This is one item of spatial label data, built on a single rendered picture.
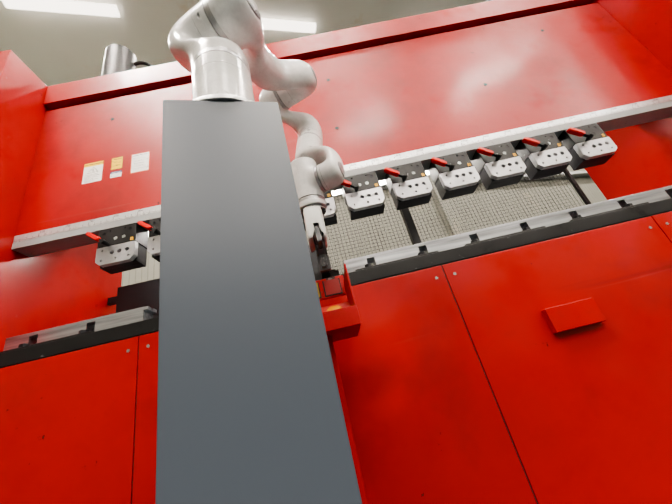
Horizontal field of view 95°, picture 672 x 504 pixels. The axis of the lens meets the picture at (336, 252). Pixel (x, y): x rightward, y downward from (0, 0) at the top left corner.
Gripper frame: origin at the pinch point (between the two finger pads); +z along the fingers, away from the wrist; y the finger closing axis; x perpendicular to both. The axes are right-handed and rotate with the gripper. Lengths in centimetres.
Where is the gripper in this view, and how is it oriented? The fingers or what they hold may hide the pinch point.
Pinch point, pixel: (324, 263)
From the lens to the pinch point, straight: 80.7
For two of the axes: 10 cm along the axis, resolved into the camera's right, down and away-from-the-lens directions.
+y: 0.0, -3.5, -9.4
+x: 9.7, -2.1, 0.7
